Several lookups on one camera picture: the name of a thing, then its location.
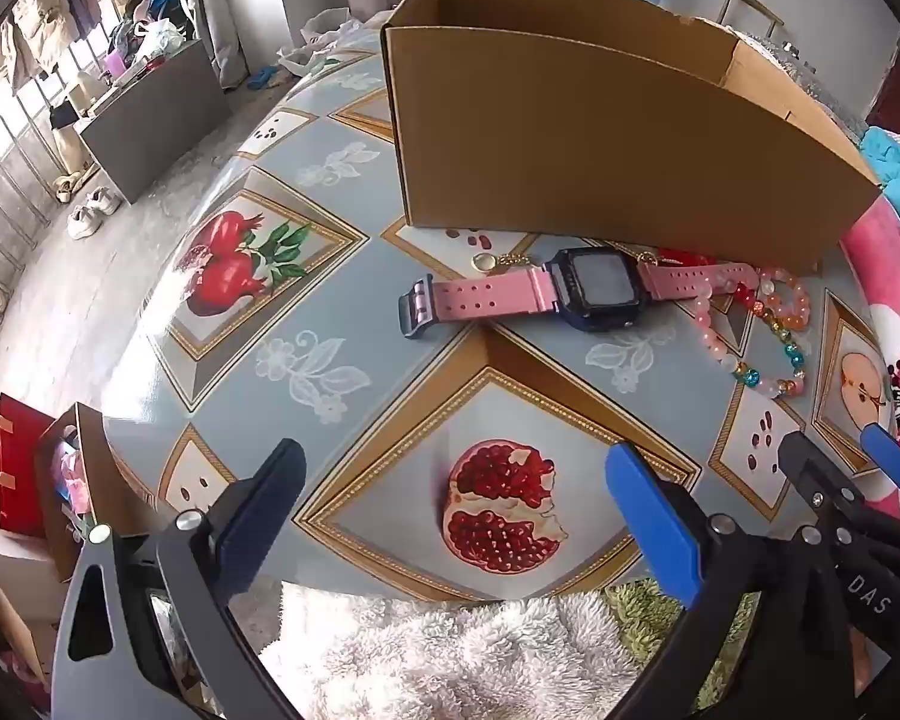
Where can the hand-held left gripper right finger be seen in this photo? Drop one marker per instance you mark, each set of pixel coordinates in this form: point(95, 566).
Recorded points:
point(652, 525)

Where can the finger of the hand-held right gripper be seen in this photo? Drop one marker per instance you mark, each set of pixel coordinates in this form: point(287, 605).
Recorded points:
point(894, 459)
point(810, 465)

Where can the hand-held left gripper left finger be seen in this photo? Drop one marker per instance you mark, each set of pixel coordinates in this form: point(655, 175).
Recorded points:
point(270, 510)

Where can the brown cardboard box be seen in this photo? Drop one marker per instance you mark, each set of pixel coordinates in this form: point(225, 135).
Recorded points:
point(570, 142)

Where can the brown open carton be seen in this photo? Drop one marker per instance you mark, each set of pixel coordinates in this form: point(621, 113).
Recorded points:
point(94, 457)

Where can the pink floral blanket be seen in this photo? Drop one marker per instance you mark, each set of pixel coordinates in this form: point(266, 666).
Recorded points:
point(885, 270)

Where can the fruit print tablecloth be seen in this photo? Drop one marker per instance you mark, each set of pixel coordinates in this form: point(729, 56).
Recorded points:
point(330, 300)

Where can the small red charm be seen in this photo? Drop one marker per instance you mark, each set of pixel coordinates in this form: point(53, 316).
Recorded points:
point(679, 255)

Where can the red paper bag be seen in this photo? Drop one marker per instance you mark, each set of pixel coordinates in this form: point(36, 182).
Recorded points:
point(22, 465)

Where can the cardboard piece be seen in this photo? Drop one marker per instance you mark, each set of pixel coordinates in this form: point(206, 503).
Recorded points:
point(19, 630)

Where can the white shoe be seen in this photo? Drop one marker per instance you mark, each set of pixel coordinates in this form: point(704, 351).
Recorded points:
point(84, 223)
point(103, 200)

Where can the beige slippers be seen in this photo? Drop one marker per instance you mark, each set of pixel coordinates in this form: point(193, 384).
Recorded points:
point(67, 186)

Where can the silver glitter cloth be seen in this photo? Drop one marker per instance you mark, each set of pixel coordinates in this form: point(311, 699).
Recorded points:
point(802, 75)

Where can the grey cabinet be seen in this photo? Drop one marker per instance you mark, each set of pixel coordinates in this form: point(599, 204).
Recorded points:
point(157, 127)

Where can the metal window railing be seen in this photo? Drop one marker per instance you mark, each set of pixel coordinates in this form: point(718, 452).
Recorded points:
point(0, 187)

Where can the wooden chair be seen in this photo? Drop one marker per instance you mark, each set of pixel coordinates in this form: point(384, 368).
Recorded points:
point(750, 4)

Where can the pink cup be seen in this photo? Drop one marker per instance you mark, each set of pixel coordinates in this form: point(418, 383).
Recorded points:
point(114, 64)

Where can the clear plastic bag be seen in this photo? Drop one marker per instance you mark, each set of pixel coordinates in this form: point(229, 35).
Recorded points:
point(322, 37)

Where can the white plastic bag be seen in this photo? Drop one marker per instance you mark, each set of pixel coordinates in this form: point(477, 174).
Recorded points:
point(157, 39)

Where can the grey window curtain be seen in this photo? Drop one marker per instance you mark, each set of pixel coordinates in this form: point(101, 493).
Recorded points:
point(232, 7)

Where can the pile of clothes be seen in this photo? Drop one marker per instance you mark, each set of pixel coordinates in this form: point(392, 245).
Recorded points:
point(142, 7)

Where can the row of hanging clothes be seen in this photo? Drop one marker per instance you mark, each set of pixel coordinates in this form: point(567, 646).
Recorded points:
point(41, 22)

